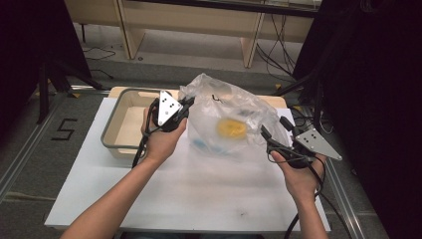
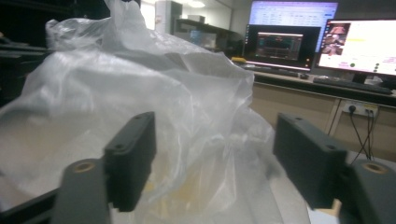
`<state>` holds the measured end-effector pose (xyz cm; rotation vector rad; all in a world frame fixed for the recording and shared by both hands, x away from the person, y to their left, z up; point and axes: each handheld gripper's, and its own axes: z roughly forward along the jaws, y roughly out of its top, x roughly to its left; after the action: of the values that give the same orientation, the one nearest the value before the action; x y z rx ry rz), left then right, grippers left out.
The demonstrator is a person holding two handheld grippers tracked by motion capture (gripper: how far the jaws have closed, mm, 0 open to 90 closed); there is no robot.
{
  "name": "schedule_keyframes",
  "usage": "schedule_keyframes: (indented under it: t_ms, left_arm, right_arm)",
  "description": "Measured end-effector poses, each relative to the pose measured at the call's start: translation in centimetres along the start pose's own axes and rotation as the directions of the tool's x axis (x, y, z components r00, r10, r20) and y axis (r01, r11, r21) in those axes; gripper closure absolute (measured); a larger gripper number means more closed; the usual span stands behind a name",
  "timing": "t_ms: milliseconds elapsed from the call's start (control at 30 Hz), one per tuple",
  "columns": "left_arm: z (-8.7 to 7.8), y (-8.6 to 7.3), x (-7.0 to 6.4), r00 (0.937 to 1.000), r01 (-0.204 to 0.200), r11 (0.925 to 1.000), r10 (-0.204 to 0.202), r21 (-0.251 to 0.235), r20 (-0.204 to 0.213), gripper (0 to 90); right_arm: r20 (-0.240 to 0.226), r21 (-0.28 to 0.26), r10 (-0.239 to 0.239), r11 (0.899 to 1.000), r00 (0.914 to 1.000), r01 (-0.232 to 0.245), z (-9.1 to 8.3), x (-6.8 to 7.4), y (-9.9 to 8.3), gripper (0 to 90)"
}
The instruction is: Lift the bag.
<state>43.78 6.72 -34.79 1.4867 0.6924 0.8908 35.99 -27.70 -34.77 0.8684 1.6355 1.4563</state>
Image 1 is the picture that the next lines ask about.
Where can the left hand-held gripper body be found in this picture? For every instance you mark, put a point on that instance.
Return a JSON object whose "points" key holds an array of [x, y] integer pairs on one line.
{"points": [[167, 108]]}

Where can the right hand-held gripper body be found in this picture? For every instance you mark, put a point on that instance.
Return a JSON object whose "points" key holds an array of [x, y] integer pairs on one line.
{"points": [[316, 144]]}

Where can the clear plastic bag yellow smiley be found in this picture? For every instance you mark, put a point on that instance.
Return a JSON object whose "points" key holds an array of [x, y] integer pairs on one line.
{"points": [[229, 113]]}

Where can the beige basket with grey rim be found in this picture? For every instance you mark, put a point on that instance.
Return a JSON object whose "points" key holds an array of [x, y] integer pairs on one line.
{"points": [[127, 126]]}

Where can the person's left hand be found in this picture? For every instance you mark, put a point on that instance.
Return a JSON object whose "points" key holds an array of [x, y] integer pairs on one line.
{"points": [[161, 142]]}

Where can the person's right hand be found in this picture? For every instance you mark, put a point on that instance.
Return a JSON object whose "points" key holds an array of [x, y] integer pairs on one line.
{"points": [[303, 182]]}

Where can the black metal stand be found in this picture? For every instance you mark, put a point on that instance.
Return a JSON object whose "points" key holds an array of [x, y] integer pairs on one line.
{"points": [[317, 99]]}

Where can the black curtain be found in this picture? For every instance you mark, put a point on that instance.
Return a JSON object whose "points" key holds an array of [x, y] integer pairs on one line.
{"points": [[30, 40], [375, 99]]}

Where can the beige wooden desk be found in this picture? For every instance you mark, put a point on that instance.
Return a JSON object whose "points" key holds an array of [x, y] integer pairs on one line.
{"points": [[192, 20]]}

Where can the white table cover board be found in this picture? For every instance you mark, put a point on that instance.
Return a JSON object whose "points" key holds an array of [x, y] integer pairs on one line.
{"points": [[199, 192]]}

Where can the black tripod stand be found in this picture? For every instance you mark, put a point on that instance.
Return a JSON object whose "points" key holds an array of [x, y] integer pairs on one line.
{"points": [[43, 93]]}

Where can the metal floor rail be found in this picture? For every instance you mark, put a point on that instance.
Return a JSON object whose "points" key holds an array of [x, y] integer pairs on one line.
{"points": [[26, 152], [341, 199]]}

